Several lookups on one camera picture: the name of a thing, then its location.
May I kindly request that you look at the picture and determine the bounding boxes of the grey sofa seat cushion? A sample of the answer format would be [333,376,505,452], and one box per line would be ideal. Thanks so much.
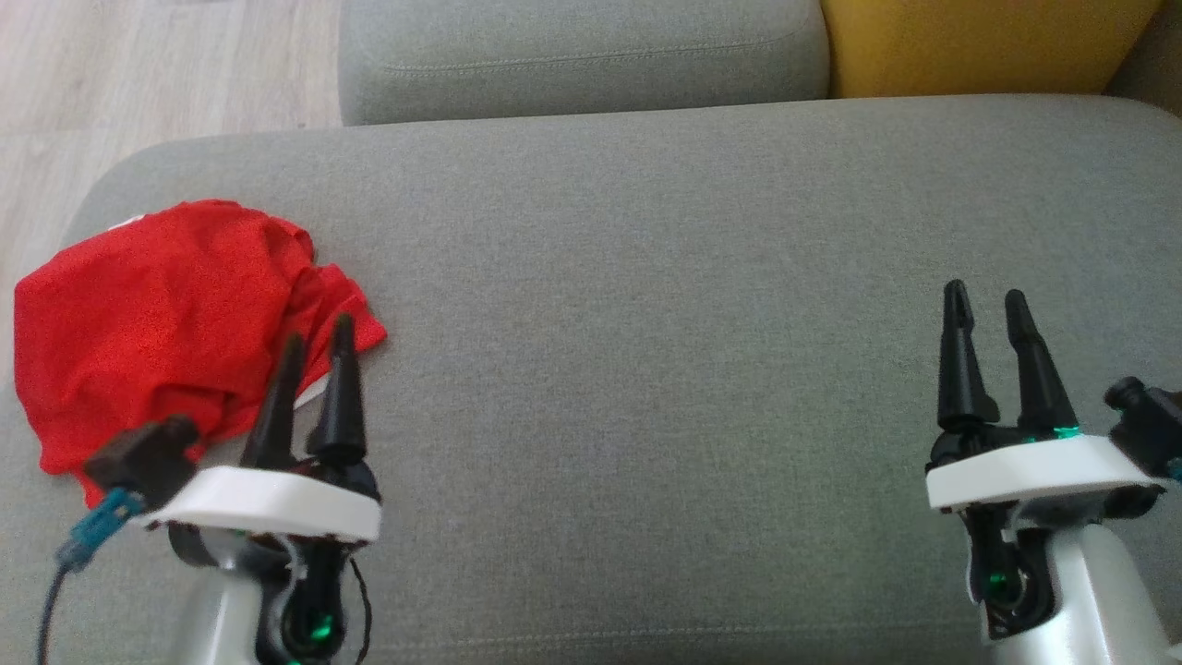
[339,0,830,127]

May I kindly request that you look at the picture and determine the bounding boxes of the large grey sofa ottoman seat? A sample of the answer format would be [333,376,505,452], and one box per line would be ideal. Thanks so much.
[0,92,1182,665]

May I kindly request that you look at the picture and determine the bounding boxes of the left camera cable blue connector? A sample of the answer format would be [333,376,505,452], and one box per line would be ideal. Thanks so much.
[35,488,144,665]

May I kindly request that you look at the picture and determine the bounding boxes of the yellow sofa backrest cushion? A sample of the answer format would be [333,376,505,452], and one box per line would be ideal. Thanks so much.
[820,0,1166,100]

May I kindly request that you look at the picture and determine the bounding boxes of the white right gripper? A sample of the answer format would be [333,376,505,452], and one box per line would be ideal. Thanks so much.
[926,280,1166,512]

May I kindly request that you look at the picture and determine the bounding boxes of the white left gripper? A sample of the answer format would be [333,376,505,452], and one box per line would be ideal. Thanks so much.
[139,312,382,546]

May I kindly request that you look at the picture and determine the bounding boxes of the red garment wide white stripe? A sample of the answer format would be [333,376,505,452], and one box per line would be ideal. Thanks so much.
[13,199,389,509]

